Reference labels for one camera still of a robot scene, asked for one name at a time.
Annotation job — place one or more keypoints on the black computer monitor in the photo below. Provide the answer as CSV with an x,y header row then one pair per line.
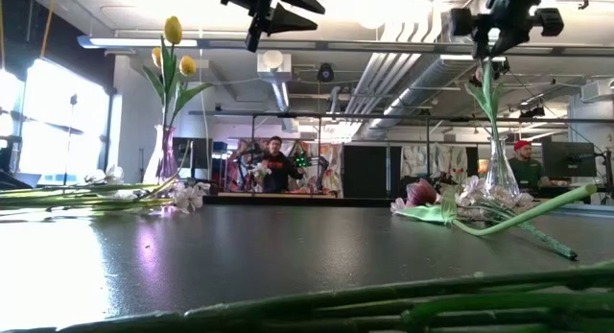
x,y
568,159

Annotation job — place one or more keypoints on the purple glass vase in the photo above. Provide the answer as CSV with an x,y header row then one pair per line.
x,y
169,155

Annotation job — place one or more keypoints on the silver ventilation duct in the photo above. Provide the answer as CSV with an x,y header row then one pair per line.
x,y
408,95

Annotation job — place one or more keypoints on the long overhead light bar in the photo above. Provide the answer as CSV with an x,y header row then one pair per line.
x,y
144,42

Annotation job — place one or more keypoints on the black partition panel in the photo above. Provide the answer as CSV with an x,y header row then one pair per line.
x,y
369,170

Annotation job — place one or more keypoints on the yellow artificial tulip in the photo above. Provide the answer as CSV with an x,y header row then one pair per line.
x,y
157,57
188,65
173,30

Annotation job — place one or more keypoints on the clear glass vase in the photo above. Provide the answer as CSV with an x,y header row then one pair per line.
x,y
501,172

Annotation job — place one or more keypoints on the person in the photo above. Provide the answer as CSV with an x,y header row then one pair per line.
x,y
526,172
280,172

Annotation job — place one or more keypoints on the black metal rack frame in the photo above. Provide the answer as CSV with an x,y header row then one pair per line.
x,y
364,116

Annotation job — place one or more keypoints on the white ceiling unit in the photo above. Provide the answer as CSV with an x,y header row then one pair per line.
x,y
273,66

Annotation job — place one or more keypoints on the black round ceiling sensor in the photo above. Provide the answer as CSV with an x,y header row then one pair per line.
x,y
325,73

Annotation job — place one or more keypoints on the colourful patchwork quilt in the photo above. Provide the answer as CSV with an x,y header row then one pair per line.
x,y
331,165

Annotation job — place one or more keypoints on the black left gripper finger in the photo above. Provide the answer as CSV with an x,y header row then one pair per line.
x,y
302,0
292,22

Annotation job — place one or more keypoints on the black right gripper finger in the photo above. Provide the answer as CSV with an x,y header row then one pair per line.
x,y
482,45
506,39

